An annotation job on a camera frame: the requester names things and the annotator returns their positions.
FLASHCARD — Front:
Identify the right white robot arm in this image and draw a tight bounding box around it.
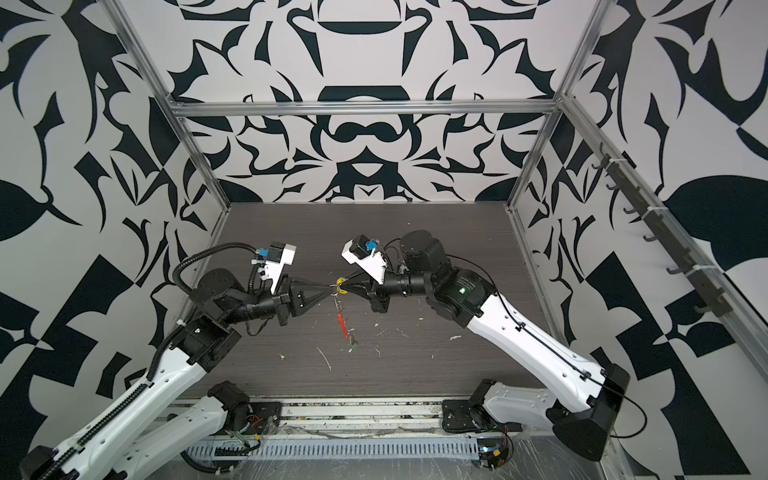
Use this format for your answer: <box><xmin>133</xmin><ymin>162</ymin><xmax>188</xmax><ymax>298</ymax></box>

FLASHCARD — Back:
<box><xmin>338</xmin><ymin>230</ymin><xmax>630</xmax><ymax>462</ymax></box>

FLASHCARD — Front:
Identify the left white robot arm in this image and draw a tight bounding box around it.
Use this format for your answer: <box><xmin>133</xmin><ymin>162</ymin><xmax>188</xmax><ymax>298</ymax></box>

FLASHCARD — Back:
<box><xmin>19</xmin><ymin>242</ymin><xmax>333</xmax><ymax>479</ymax></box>

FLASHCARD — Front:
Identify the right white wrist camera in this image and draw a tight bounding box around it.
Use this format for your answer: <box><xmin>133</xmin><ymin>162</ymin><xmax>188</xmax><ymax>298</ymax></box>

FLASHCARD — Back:
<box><xmin>341</xmin><ymin>235</ymin><xmax>388</xmax><ymax>285</ymax></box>

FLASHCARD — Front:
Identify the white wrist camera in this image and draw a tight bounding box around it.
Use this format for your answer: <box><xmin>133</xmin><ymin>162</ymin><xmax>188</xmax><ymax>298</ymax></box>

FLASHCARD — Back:
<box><xmin>341</xmin><ymin>235</ymin><xmax>388</xmax><ymax>285</ymax></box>
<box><xmin>251</xmin><ymin>241</ymin><xmax>297</xmax><ymax>294</ymax></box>

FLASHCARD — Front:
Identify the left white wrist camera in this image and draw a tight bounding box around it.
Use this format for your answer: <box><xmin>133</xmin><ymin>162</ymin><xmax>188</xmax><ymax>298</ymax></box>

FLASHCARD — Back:
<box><xmin>251</xmin><ymin>241</ymin><xmax>297</xmax><ymax>294</ymax></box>

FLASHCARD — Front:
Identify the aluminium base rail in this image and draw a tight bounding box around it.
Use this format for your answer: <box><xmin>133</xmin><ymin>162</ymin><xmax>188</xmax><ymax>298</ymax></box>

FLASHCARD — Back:
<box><xmin>161</xmin><ymin>394</ymin><xmax>616</xmax><ymax>436</ymax></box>

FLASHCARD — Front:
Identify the white slotted cable duct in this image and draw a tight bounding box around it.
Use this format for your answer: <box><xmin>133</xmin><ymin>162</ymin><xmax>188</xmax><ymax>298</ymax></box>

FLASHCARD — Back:
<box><xmin>186</xmin><ymin>437</ymin><xmax>480</xmax><ymax>462</ymax></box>

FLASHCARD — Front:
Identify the black wall hook rack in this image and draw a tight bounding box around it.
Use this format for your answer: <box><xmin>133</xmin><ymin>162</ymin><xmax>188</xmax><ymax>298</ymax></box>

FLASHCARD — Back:
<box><xmin>594</xmin><ymin>150</ymin><xmax>734</xmax><ymax>318</ymax></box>

